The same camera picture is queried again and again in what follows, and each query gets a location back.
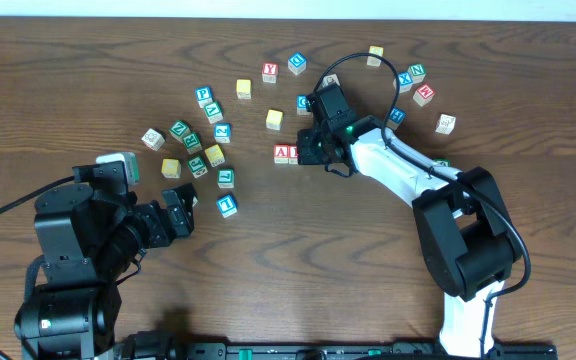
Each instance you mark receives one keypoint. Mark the green V block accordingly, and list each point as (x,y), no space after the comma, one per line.
(213,112)

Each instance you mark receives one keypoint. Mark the yellow G block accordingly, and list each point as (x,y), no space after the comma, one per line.
(171,168)

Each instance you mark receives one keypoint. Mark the white block right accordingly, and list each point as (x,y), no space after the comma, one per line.
(445,124)

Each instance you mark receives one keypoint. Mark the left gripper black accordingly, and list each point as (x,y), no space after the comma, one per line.
(159,234)

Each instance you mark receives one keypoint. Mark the blue Q block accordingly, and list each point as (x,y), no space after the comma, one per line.
(297,63)

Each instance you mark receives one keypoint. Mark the red Y block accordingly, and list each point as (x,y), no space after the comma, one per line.
(270,72)

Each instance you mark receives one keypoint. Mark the blue 2 block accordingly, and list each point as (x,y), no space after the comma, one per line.
(222,133)

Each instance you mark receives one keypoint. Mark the red I block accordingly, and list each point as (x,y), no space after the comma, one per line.
(293,155)

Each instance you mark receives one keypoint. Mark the blue T block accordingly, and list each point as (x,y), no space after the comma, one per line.
(227,206)

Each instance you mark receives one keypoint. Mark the green Z block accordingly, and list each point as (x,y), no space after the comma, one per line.
(179,130)

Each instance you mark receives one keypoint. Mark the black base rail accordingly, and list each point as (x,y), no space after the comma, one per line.
(163,345)

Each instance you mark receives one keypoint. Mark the blue H block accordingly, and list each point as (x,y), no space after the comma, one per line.
(396,118)

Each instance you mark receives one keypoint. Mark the green N block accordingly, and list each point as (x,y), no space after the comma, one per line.
(417,72)

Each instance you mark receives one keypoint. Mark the green j block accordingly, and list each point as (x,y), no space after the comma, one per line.
(197,166)
(441,162)

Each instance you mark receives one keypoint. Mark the blue P block left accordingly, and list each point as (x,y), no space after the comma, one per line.
(204,96)

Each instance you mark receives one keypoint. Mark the red M block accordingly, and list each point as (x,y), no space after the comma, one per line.
(423,95)

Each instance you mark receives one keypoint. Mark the blue X block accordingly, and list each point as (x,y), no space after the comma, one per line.
(404,82)

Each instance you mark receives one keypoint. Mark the green R block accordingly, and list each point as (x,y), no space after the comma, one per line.
(192,143)

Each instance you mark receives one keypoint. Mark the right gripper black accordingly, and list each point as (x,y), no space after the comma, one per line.
(305,155)

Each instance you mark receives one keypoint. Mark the white picture block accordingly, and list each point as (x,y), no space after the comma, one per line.
(330,80)

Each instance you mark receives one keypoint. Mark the green J block left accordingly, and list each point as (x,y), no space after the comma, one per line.
(197,166)

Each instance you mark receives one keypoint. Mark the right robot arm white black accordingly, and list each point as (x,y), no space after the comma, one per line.
(470,247)

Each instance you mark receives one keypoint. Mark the blue D block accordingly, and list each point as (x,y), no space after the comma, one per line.
(302,106)

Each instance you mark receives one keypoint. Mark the red A block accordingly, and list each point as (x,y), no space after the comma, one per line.
(281,154)

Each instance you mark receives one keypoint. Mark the white block red U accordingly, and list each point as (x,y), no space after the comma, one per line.
(153,139)

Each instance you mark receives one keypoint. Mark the yellow block top right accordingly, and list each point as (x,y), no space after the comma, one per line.
(376,52)

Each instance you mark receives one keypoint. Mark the yellow block top left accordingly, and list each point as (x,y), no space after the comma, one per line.
(244,88)

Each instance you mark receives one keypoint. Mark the yellow block near R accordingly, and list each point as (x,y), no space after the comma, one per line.
(215,155)

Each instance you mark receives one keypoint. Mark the green 7 block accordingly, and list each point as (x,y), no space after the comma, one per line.
(226,178)

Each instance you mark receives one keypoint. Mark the green J block right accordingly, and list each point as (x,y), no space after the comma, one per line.
(441,162)

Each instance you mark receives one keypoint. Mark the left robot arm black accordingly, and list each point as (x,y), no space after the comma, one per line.
(91,230)

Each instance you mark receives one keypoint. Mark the yellow block centre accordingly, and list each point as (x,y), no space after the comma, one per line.
(274,119)

